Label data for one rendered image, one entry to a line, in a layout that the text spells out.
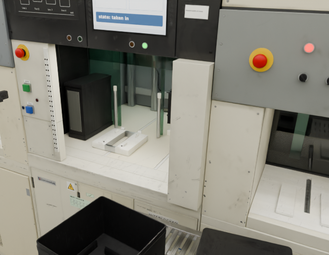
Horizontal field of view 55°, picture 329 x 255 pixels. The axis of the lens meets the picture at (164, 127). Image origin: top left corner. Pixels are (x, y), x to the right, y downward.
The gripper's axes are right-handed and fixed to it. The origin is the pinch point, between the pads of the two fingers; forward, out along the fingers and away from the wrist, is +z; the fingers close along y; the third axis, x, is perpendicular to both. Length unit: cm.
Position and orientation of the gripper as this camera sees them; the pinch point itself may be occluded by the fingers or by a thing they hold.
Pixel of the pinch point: (2, 95)
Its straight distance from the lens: 142.9
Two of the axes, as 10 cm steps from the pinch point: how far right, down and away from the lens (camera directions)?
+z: 4.2, -3.4, 8.4
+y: 9.1, 1.9, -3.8
